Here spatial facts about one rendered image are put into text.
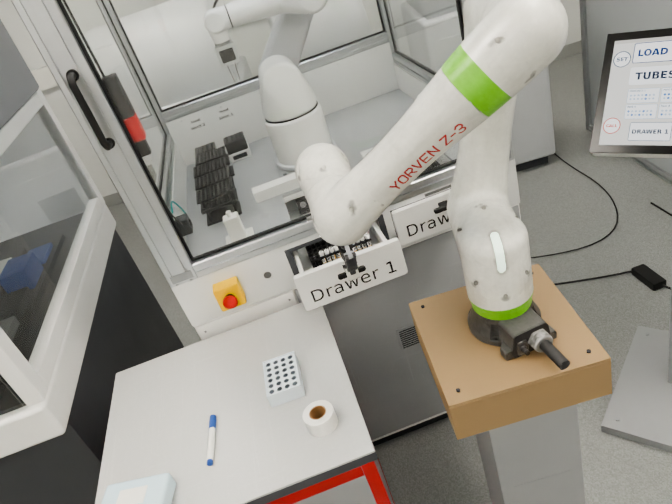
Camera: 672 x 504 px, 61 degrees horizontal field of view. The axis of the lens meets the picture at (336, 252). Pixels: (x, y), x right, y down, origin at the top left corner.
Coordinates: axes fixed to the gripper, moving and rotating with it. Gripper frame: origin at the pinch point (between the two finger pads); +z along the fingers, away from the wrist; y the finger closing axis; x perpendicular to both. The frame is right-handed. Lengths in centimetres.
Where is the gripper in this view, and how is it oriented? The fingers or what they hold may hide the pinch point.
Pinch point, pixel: (351, 269)
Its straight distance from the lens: 141.0
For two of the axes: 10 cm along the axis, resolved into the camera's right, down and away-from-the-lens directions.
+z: 1.9, 5.9, 7.8
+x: 9.3, -3.5, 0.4
